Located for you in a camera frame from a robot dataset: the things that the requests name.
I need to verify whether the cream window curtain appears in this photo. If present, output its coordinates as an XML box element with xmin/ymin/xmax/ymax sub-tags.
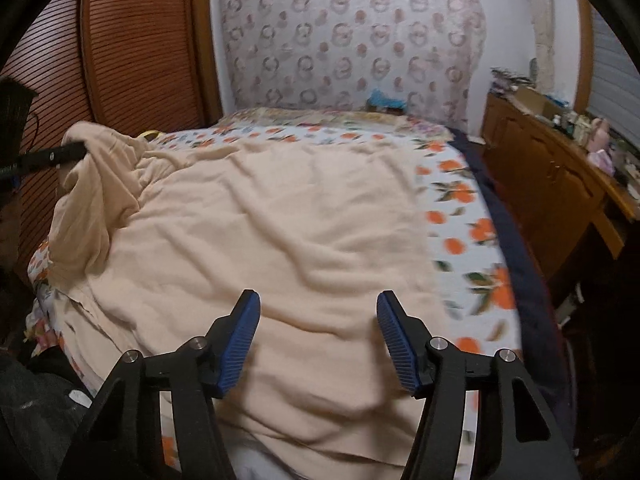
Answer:
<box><xmin>529</xmin><ymin>0</ymin><xmax>554</xmax><ymax>93</ymax></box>

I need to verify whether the pink figurine on cabinet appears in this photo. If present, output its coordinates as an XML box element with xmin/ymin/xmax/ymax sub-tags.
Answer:
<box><xmin>586</xmin><ymin>117</ymin><xmax>611</xmax><ymax>154</ymax></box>

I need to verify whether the brown wooden wardrobe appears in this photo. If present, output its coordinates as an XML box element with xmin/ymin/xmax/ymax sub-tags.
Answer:
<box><xmin>0</xmin><ymin>0</ymin><xmax>224</xmax><ymax>281</ymax></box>

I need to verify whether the wooden sideboard cabinet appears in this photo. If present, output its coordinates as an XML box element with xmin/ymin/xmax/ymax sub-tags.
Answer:
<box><xmin>482</xmin><ymin>94</ymin><xmax>639</xmax><ymax>280</ymax></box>

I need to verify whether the yellow Pikachu plush toy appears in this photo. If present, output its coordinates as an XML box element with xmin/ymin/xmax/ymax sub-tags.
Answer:
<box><xmin>138</xmin><ymin>130</ymin><xmax>163</xmax><ymax>142</ymax></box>

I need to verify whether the blue item at bedhead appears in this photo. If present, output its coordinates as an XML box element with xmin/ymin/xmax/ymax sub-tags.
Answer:
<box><xmin>366</xmin><ymin>89</ymin><xmax>407</xmax><ymax>115</ymax></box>

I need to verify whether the orange fruit print blanket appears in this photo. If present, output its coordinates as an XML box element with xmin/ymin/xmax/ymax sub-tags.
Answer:
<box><xmin>24</xmin><ymin>121</ymin><xmax>524</xmax><ymax>480</ymax></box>

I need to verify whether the peach t-shirt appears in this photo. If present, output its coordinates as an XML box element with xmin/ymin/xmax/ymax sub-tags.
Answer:
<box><xmin>46</xmin><ymin>120</ymin><xmax>474</xmax><ymax>480</ymax></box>

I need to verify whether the floral quilt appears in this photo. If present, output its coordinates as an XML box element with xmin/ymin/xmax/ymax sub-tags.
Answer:
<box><xmin>214</xmin><ymin>105</ymin><xmax>454</xmax><ymax>141</ymax></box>

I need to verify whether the patterned lace wall curtain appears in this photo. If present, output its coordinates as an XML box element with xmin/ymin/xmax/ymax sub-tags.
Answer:
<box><xmin>219</xmin><ymin>0</ymin><xmax>486</xmax><ymax>129</ymax></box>

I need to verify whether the cardboard box on cabinet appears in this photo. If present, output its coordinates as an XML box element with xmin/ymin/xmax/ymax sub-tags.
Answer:
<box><xmin>509</xmin><ymin>86</ymin><xmax>564</xmax><ymax>120</ymax></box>

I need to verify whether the grey window blind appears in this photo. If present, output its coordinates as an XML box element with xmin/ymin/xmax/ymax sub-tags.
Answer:
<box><xmin>588</xmin><ymin>8</ymin><xmax>640</xmax><ymax>150</ymax></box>

